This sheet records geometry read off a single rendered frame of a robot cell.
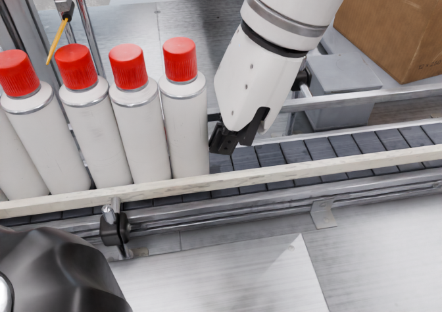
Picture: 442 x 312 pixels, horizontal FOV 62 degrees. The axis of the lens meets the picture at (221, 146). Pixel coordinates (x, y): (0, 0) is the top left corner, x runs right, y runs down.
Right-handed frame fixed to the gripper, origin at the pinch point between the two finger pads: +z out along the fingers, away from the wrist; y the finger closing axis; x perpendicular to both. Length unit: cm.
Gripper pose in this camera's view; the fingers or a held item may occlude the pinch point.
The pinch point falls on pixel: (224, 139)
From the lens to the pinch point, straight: 46.9
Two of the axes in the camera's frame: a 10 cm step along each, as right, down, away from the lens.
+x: 9.3, 1.2, 3.6
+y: 1.7, 7.2, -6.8
